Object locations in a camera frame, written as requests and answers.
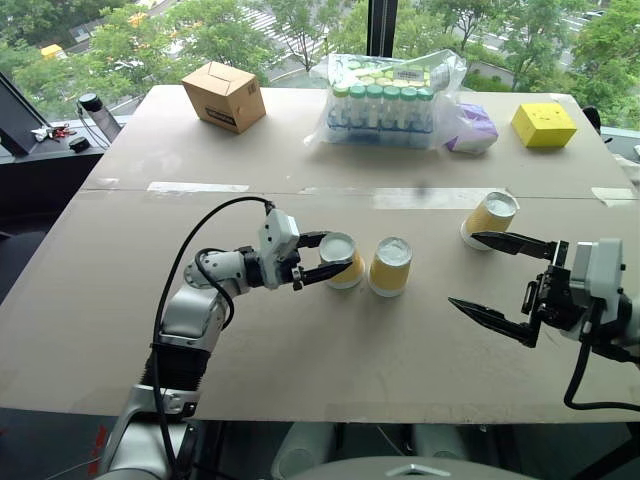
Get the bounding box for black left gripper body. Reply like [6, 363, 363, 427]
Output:
[287, 248, 308, 293]

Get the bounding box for grey robot torso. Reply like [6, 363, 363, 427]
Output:
[299, 457, 536, 480]

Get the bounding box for plastic bag of capped tubes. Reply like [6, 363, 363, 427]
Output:
[304, 51, 469, 151]

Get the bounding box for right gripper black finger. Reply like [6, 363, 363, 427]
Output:
[470, 230, 559, 261]
[448, 296, 539, 349]

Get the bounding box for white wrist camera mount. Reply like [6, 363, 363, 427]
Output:
[569, 238, 626, 341]
[257, 208, 301, 291]

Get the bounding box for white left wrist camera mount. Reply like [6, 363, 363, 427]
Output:
[257, 208, 301, 291]

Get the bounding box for purple and white packet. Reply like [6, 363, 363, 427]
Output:
[444, 102, 500, 155]

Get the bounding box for grey rounded shape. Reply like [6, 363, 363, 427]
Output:
[412, 423, 471, 461]
[272, 422, 336, 479]

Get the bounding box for yellow box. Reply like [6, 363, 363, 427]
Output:
[510, 102, 579, 149]

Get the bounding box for yellow paper cup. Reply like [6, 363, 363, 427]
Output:
[368, 236, 414, 298]
[460, 191, 519, 250]
[318, 231, 366, 291]

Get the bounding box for long black left arm cable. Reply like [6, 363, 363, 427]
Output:
[151, 195, 277, 480]

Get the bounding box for clear tape strip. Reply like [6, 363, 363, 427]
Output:
[591, 187, 639, 207]

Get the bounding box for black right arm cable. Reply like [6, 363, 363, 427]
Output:
[563, 299, 640, 414]

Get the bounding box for dark slanted monitor panel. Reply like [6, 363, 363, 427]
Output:
[0, 72, 49, 156]

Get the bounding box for short black left arm cable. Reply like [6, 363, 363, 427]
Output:
[193, 248, 236, 331]

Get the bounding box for dark window frame post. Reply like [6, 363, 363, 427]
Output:
[367, 0, 400, 57]

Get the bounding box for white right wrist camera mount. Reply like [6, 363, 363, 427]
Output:
[569, 238, 626, 341]

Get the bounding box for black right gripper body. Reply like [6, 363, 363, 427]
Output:
[522, 239, 584, 347]

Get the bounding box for dark bottle with black cap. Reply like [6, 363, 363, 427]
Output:
[77, 93, 124, 146]

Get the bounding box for brown cardboard box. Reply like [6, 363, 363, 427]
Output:
[180, 60, 267, 135]

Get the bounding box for bunch of keys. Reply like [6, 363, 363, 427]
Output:
[30, 123, 77, 141]

